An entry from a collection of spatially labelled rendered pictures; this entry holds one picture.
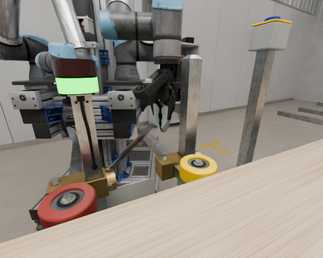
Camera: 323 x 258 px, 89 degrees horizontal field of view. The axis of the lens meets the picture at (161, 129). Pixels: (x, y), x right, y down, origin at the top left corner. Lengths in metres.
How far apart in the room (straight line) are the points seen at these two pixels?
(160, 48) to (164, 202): 0.36
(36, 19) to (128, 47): 2.19
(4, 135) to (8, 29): 2.31
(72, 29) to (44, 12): 2.25
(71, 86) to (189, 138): 0.30
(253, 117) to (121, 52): 0.73
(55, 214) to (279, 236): 0.30
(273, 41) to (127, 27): 0.40
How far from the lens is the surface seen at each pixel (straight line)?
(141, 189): 0.51
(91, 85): 0.28
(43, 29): 3.05
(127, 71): 0.98
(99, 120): 1.07
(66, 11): 0.88
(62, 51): 0.65
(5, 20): 1.06
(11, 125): 3.19
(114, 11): 0.58
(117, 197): 0.50
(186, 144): 0.45
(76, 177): 0.42
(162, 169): 0.44
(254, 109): 0.61
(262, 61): 0.60
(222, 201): 0.30
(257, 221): 0.29
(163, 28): 0.47
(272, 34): 0.57
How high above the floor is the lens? 1.10
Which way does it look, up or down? 20 degrees down
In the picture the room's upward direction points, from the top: straight up
